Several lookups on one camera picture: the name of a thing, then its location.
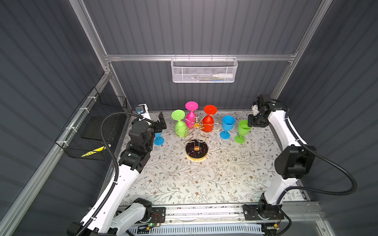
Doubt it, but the white marker in basket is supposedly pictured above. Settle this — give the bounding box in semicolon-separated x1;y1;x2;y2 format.
208;73;234;80

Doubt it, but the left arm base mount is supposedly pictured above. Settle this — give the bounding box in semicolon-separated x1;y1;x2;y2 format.
125;198;166;224

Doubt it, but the gold wire glass rack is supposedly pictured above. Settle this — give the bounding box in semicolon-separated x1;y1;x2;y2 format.
185;117;221;162

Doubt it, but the blue wine glass front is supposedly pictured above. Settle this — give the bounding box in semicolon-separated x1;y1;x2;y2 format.
220;116;235;140

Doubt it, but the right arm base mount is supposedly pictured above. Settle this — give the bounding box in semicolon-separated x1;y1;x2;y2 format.
242;194;284;223

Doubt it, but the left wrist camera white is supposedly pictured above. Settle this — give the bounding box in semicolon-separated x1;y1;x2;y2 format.
135;104;151;120

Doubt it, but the green wine glass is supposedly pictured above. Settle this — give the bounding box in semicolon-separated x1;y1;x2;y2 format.
171;110;188;138
234;120;251;144

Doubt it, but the green wine glass front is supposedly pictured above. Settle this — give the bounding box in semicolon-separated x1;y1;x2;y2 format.
234;120;251;144

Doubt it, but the red wine glass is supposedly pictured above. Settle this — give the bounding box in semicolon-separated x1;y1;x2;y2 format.
201;105;218;133

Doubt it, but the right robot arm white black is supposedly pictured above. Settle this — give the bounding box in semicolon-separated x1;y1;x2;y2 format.
248;94;315;219

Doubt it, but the white mesh wall basket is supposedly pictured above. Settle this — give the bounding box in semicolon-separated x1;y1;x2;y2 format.
170;56;238;83

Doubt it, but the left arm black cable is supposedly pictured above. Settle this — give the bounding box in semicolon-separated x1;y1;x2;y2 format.
75;112;154;236

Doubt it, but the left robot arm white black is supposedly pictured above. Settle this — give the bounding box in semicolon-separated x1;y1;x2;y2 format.
67;112;166;236

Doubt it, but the blue wine glass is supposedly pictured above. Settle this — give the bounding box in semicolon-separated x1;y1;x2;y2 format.
154;132;165;146
220;116;235;140

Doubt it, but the black wire wall basket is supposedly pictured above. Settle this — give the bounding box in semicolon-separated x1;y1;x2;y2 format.
56;89;129;161

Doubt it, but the aluminium front rail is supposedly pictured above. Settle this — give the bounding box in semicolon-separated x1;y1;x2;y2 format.
78;202;336;236

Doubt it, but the pink wine glass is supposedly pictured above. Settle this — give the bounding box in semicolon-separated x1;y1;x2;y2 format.
185;101;199;128

